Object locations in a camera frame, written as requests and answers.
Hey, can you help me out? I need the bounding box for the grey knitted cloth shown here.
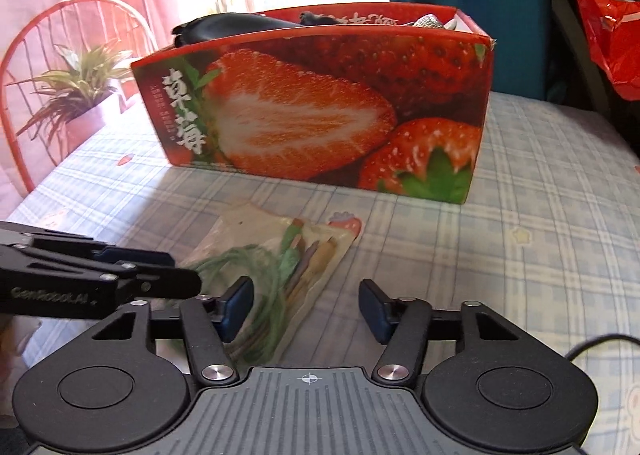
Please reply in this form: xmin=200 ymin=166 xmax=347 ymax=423
xmin=412 ymin=13 xmax=457 ymax=30

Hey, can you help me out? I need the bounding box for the red strawberry cardboard box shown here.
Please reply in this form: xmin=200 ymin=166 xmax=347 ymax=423
xmin=131 ymin=2 xmax=495 ymax=204

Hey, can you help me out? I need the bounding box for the person left hand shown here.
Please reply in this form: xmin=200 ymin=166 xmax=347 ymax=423
xmin=0 ymin=314 xmax=41 ymax=428

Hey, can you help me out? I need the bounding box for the red plastic bag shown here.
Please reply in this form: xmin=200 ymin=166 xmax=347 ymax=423
xmin=577 ymin=0 xmax=640 ymax=101

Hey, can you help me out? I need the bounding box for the black glove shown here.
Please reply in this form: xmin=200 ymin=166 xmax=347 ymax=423
xmin=299 ymin=11 xmax=345 ymax=26

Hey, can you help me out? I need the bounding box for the plaid strawberry tablecloth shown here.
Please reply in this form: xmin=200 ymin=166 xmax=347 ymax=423
xmin=11 ymin=93 xmax=639 ymax=454

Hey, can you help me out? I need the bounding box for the clear bag green string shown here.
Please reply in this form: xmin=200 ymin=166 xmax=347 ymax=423
xmin=150 ymin=199 xmax=359 ymax=366

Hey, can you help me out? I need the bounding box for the black soft pouch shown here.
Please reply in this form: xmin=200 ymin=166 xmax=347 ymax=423
xmin=171 ymin=12 xmax=300 ymax=48

